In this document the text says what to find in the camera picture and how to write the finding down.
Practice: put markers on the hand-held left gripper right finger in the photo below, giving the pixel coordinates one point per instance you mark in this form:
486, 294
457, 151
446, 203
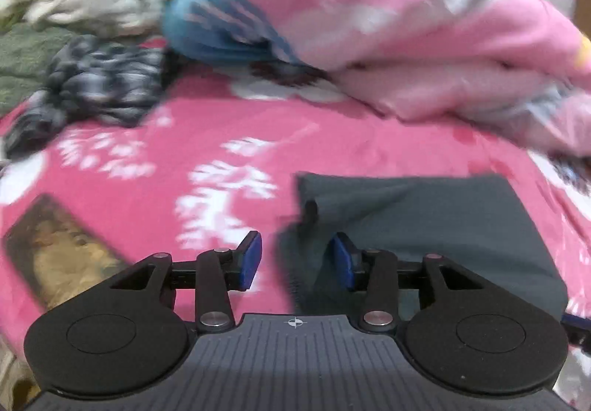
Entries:
340, 261

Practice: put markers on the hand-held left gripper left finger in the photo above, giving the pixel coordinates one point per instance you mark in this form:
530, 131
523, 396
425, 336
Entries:
250, 261

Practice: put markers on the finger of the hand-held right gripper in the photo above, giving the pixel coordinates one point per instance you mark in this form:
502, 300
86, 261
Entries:
579, 322

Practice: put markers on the dark grey garment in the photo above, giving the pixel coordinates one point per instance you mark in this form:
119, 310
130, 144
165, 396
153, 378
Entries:
415, 217

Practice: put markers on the pink printed bed sheet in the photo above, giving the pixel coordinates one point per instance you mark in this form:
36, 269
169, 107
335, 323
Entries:
161, 170

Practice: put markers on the black and white plaid garment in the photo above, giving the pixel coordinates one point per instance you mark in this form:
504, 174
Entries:
101, 78

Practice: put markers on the pink white grey quilt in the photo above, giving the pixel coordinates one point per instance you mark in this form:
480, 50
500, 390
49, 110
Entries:
392, 23

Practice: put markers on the green patterned cloth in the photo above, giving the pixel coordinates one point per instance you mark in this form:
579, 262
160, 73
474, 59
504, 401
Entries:
23, 64

